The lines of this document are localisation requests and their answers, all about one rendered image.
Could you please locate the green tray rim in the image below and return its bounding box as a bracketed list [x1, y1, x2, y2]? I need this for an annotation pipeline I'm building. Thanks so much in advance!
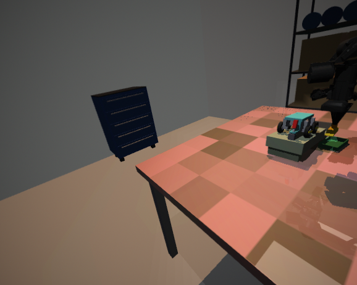
[318, 136, 349, 152]

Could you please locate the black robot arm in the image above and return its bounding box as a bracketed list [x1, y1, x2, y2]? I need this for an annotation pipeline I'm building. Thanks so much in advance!
[307, 36, 357, 101]

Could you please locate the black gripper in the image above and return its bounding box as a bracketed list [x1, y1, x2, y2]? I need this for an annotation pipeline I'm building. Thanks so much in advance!
[321, 80, 357, 125]

